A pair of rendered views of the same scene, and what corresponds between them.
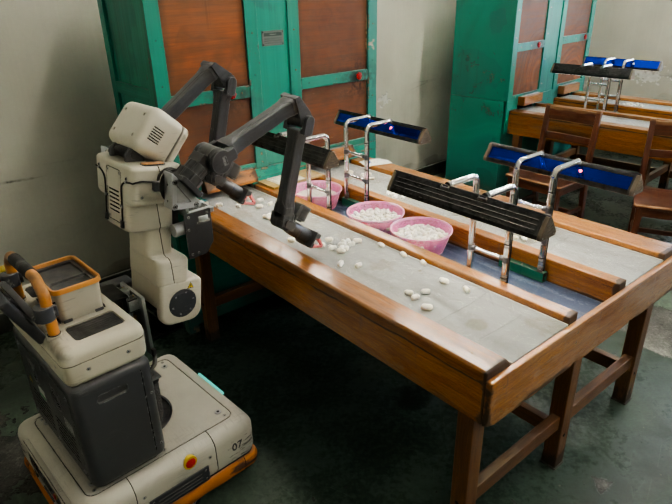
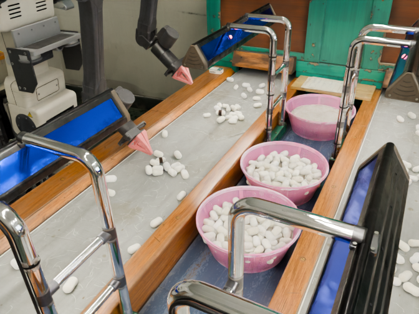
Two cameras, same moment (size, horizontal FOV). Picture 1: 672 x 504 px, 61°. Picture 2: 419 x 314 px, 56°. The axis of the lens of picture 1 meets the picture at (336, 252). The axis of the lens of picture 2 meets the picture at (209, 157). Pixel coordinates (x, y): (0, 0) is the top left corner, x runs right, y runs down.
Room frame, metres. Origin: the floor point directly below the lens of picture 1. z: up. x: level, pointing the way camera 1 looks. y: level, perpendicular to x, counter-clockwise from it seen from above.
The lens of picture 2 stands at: (1.87, -1.04, 1.43)
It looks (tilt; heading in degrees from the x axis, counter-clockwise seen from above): 32 degrees down; 68
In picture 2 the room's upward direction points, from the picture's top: 2 degrees counter-clockwise
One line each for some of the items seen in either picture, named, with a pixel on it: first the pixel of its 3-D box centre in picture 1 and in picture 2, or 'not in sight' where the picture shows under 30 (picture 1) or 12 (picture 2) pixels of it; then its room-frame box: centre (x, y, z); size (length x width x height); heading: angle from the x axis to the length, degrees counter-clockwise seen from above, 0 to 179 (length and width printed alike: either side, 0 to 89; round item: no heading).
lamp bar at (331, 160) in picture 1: (287, 145); (237, 30); (2.49, 0.20, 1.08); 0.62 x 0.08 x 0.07; 39
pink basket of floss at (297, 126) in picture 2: (316, 197); (318, 118); (2.80, 0.09, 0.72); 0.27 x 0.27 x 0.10
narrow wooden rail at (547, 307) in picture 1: (374, 243); (212, 193); (2.23, -0.17, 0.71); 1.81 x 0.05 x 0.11; 39
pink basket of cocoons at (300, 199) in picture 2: (375, 220); (282, 175); (2.46, -0.19, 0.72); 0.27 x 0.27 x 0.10
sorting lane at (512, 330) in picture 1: (343, 250); (161, 174); (2.12, -0.03, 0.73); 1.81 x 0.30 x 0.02; 39
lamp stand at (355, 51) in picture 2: (368, 163); (373, 102); (2.80, -0.17, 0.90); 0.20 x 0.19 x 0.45; 39
